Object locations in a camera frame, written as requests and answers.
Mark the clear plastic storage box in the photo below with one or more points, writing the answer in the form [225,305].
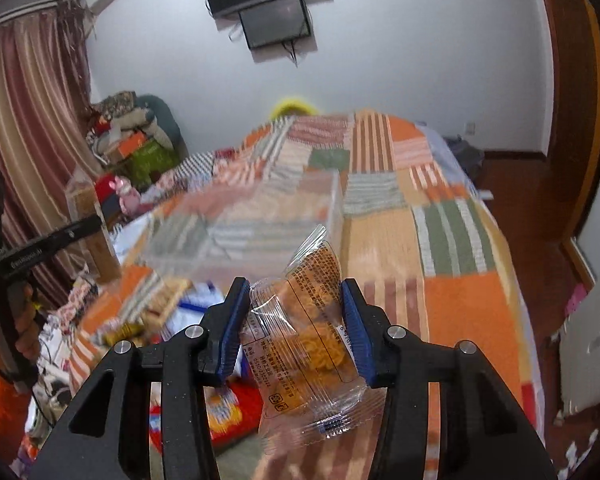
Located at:
[253,231]

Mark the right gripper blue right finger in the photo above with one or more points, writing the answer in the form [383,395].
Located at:
[484,431]

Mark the pile of clothes and boxes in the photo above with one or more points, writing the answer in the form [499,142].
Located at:
[135,136]

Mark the pink plush toy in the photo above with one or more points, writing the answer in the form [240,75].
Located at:
[128,196]

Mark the left hand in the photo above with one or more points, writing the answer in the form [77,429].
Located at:
[28,330]

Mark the patchwork striped bedspread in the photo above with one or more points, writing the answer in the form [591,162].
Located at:
[416,236]

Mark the yellow hoop behind bed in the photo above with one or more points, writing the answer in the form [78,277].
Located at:
[293,106]

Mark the striped red curtain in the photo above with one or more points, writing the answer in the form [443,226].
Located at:
[45,111]

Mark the clear orange snack packet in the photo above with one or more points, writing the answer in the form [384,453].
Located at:
[299,353]

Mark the dark wooden door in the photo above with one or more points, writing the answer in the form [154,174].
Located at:
[574,151]

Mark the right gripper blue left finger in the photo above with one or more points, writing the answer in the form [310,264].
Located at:
[104,432]

